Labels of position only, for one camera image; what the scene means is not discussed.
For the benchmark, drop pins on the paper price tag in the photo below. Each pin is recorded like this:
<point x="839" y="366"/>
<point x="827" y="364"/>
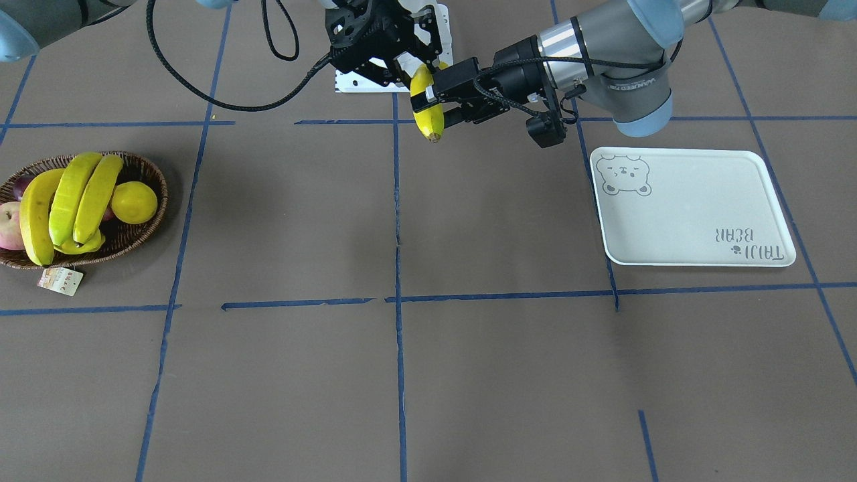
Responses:
<point x="60" y="279"/>

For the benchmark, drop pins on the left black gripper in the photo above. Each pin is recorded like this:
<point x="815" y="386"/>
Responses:
<point x="519" y="75"/>

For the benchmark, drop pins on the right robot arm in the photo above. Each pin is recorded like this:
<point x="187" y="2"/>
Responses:
<point x="29" y="26"/>

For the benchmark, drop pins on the yellow lemon fruit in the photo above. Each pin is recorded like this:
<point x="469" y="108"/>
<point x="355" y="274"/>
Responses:
<point x="133" y="203"/>

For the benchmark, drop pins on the pink yellow apple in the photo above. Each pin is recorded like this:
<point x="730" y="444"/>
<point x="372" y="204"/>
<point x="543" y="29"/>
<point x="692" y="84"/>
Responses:
<point x="11" y="236"/>

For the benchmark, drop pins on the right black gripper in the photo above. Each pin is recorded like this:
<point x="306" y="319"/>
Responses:
<point x="353" y="27"/>

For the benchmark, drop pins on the dark red apple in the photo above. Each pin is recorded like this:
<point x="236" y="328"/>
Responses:
<point x="20" y="185"/>

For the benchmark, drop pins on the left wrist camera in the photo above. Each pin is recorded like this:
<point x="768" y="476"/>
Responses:
<point x="547" y="129"/>

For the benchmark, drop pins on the white rectangular tray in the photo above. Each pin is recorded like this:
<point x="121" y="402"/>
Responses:
<point x="689" y="207"/>

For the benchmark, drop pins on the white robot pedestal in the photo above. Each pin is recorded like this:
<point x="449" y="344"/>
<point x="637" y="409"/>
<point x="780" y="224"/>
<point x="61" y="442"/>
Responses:
<point x="353" y="82"/>

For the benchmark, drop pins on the yellow banana long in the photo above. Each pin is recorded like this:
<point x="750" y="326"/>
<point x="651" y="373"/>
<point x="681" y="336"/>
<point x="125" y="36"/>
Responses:
<point x="34" y="217"/>

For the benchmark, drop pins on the small yellow banana bottom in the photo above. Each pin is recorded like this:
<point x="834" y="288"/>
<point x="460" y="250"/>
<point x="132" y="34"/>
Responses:
<point x="71" y="247"/>

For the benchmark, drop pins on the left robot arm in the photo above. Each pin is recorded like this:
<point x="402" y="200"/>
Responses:
<point x="615" y="56"/>

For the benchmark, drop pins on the brown wicker basket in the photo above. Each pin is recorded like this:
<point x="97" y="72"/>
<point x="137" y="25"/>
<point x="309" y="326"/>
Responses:
<point x="120" y="238"/>

